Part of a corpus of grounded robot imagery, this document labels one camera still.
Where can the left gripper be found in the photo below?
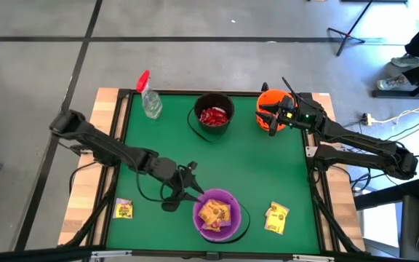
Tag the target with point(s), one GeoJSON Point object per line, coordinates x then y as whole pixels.
{"type": "Point", "coordinates": [182, 182]}

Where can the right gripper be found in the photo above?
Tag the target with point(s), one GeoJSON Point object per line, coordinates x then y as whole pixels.
{"type": "Point", "coordinates": [300, 115]}

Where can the red candy wrapper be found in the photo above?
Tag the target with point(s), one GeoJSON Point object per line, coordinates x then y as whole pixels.
{"type": "Point", "coordinates": [205, 115]}
{"type": "Point", "coordinates": [218, 112]}
{"type": "Point", "coordinates": [215, 122]}
{"type": "Point", "coordinates": [224, 121]}

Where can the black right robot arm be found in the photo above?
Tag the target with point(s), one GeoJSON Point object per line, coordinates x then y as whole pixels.
{"type": "Point", "coordinates": [358, 138]}

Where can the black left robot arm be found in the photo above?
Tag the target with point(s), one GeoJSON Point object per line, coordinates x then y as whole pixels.
{"type": "Point", "coordinates": [104, 145]}

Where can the orange pumpkin bucket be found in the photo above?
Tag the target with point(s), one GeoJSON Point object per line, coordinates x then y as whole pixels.
{"type": "Point", "coordinates": [267, 95]}

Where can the black clamp knob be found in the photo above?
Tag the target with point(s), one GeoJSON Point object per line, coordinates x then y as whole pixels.
{"type": "Point", "coordinates": [265, 86]}

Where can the purple plastic bucket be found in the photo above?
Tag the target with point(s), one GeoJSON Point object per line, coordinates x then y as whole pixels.
{"type": "Point", "coordinates": [233, 229]}

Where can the black plastic bucket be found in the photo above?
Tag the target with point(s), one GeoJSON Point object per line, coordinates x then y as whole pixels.
{"type": "Point", "coordinates": [213, 101]}

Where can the clear spray bottle red trigger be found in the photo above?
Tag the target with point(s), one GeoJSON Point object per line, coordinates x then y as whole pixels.
{"type": "Point", "coordinates": [151, 105]}

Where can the yellow black power strip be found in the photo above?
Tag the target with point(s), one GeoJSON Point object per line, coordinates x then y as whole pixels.
{"type": "Point", "coordinates": [366, 119]}

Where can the black tripod stand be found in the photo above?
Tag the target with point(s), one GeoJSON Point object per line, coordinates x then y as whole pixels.
{"type": "Point", "coordinates": [346, 35]}

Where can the black desk foot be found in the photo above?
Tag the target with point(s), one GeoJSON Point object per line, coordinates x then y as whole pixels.
{"type": "Point", "coordinates": [395, 94]}

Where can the black support beam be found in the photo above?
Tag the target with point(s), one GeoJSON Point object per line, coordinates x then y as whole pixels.
{"type": "Point", "coordinates": [384, 196]}

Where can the black table-level camera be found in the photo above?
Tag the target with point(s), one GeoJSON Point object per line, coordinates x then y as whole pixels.
{"type": "Point", "coordinates": [212, 256]}

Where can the black aluminium table frame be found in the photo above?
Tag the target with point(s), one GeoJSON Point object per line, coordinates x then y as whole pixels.
{"type": "Point", "coordinates": [180, 92]}

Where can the silver metal bracket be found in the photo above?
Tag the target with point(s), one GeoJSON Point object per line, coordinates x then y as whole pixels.
{"type": "Point", "coordinates": [111, 254]}
{"type": "Point", "coordinates": [313, 258]}

